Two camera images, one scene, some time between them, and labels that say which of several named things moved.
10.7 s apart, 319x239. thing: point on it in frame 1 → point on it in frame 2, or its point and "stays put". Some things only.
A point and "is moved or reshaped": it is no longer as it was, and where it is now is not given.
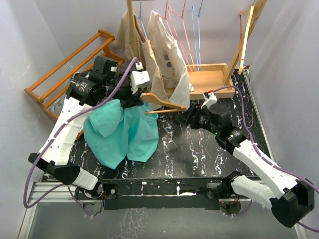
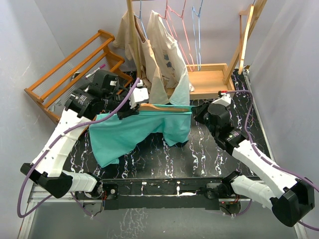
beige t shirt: (140, 51) stays put
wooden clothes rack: (208, 80) stays put
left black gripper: (132, 100) → (127, 110)
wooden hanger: (147, 96) → (149, 107)
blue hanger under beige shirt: (140, 18) stays put
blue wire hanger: (193, 10) stays put
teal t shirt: (112, 134) is moved or reshaped
